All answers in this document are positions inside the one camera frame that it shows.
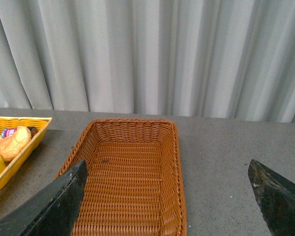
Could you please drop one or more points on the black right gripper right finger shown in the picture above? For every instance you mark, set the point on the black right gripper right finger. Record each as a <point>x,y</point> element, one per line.
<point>275,196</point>

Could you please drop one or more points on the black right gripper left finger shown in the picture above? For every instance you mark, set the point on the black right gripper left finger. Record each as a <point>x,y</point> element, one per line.
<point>53,210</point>

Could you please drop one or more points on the brown wicker basket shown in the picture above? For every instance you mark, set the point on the brown wicker basket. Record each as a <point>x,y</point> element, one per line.
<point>134,185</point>

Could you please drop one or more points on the bread roll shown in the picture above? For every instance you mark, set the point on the bread roll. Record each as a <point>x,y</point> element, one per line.
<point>11,146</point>

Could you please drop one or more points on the grey curtain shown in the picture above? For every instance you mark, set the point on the grey curtain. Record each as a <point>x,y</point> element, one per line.
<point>207,58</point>

